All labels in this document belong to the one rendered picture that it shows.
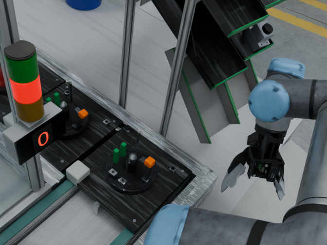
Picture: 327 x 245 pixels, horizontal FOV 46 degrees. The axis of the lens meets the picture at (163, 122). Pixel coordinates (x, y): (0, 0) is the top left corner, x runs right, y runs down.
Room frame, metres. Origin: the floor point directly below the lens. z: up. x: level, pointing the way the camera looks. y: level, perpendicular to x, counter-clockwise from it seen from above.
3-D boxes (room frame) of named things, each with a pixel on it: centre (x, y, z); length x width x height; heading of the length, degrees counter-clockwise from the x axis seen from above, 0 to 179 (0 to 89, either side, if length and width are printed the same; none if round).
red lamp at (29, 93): (0.48, 0.25, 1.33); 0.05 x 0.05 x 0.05
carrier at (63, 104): (0.71, 0.28, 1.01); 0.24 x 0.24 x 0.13; 60
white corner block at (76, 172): (0.55, 0.19, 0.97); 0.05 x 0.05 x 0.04; 60
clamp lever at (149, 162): (0.56, 0.02, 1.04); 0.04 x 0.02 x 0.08; 60
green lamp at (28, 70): (0.48, 0.25, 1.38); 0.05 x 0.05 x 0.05
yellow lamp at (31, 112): (0.48, 0.25, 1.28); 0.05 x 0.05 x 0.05
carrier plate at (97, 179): (0.58, 0.06, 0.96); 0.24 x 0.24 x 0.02; 60
